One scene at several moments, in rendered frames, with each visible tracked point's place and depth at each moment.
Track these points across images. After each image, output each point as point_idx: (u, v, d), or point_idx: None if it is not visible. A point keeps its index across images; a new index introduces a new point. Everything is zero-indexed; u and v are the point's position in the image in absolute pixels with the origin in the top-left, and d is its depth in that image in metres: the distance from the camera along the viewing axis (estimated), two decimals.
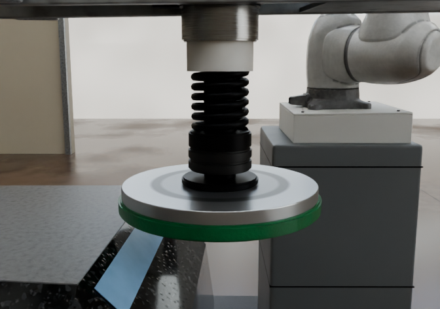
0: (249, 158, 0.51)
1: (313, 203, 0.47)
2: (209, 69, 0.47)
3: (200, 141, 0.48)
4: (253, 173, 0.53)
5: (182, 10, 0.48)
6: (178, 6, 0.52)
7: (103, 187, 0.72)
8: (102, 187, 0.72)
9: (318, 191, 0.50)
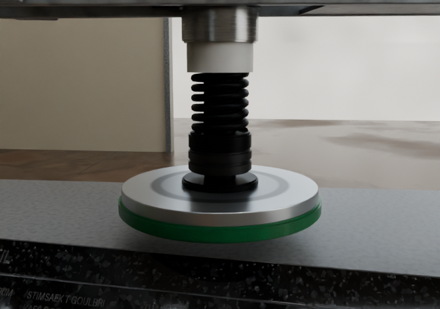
0: (249, 160, 0.51)
1: (164, 218, 0.43)
2: (209, 70, 0.47)
3: (200, 142, 0.48)
4: (232, 185, 0.48)
5: (182, 12, 0.48)
6: (178, 8, 0.52)
7: None
8: None
9: (198, 218, 0.42)
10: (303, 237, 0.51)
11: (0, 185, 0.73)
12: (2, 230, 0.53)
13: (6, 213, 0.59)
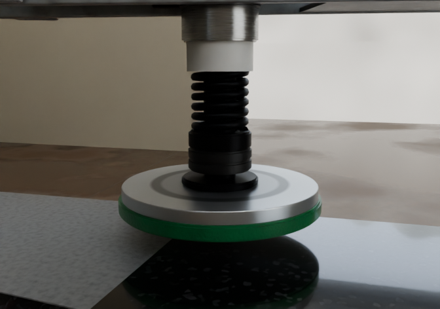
0: (249, 158, 0.51)
1: (314, 202, 0.47)
2: (209, 69, 0.47)
3: (200, 141, 0.48)
4: (253, 173, 0.53)
5: (182, 10, 0.48)
6: (178, 6, 0.52)
7: None
8: None
9: (318, 191, 0.50)
10: (269, 296, 0.38)
11: None
12: None
13: None
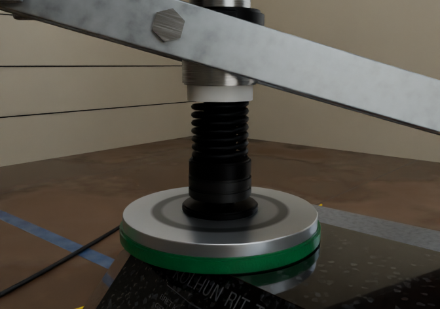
0: (249, 185, 0.52)
1: None
2: (209, 99, 0.47)
3: (200, 169, 0.49)
4: (190, 209, 0.50)
5: None
6: None
7: None
8: None
9: (122, 220, 0.50)
10: None
11: (333, 218, 0.57)
12: None
13: (351, 275, 0.42)
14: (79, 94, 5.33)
